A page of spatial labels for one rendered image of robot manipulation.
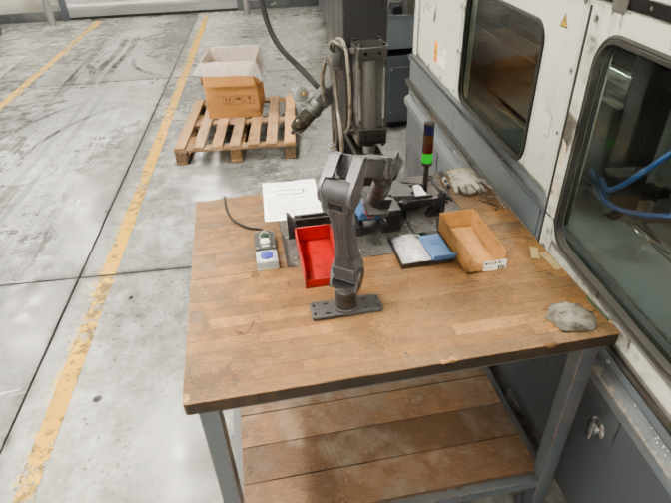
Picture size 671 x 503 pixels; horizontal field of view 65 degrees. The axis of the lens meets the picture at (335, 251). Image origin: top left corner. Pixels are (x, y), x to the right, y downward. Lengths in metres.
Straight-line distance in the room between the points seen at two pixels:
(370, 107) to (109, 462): 1.73
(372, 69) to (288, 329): 0.76
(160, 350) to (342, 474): 1.24
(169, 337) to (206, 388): 1.54
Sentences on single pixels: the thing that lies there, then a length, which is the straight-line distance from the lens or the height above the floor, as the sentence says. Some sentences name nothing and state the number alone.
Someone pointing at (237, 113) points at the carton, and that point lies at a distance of 5.04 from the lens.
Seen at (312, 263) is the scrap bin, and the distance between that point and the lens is 1.65.
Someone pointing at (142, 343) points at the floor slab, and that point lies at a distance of 2.88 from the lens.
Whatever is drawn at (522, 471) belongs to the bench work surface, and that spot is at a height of 0.22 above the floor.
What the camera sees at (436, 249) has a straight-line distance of 1.69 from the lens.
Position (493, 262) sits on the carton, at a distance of 1.66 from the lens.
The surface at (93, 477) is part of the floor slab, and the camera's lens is 2.44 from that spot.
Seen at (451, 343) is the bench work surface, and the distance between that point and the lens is 1.41.
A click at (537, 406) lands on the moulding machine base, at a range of 2.22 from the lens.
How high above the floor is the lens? 1.88
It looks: 35 degrees down
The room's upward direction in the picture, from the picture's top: 2 degrees counter-clockwise
